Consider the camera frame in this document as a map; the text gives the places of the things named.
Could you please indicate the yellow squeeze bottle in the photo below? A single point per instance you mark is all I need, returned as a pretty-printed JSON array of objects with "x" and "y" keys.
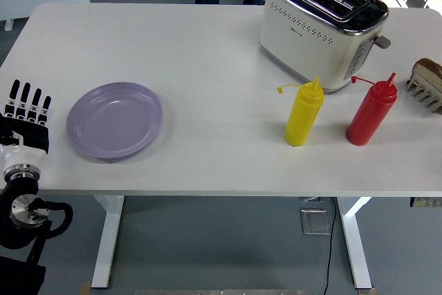
[{"x": 304, "y": 115}]

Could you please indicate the purple round plate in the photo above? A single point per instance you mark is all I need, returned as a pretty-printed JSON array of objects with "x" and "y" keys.
[{"x": 114, "y": 120}]

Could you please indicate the grey toaster lever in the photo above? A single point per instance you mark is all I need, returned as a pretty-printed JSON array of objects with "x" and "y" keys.
[{"x": 383, "y": 42}]

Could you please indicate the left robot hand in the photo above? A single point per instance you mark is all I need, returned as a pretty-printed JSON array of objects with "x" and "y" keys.
[{"x": 24, "y": 136}]

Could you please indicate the white and chrome toaster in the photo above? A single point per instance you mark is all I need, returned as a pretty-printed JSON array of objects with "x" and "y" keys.
[{"x": 310, "y": 43}]

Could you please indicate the metal floor socket plate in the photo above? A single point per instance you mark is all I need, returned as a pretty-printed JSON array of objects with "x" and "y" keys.
[{"x": 315, "y": 222}]

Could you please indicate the slice of brown bread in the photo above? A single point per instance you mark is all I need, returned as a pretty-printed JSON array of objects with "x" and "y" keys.
[{"x": 430, "y": 72}]

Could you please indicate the metal toast rack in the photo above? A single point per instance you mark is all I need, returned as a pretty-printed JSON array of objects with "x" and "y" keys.
[{"x": 428, "y": 99}]

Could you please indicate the red squeeze bottle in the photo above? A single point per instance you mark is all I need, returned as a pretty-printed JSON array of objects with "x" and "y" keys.
[{"x": 371, "y": 115}]

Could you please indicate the white table leg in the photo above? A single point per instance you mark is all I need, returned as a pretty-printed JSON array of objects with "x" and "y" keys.
[
  {"x": 355, "y": 239},
  {"x": 108, "y": 239}
]

